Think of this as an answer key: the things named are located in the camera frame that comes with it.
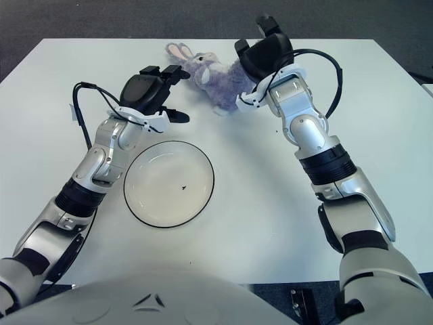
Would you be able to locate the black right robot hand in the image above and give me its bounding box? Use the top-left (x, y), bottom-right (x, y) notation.
top-left (234, 14), bottom-right (294, 82)

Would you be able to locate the black metal bracket with screws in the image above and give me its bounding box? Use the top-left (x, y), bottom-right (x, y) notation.
top-left (290, 286), bottom-right (315, 325)

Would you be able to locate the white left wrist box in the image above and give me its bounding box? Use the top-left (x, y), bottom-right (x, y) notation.
top-left (141, 113), bottom-right (170, 133)

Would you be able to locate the light grey robot torso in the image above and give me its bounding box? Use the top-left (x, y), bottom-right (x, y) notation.
top-left (0, 270), bottom-right (305, 325)

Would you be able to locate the purple plush rabbit doll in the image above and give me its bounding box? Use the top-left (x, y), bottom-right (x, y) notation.
top-left (164, 41), bottom-right (254, 118)

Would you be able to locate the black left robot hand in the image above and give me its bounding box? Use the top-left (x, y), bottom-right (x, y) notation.
top-left (120, 66), bottom-right (191, 125)

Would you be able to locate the white plate with black rim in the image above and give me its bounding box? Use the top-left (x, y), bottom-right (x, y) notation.
top-left (122, 140), bottom-right (216, 228)

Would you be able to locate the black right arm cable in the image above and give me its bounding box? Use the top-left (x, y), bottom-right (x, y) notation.
top-left (290, 49), bottom-right (344, 119)

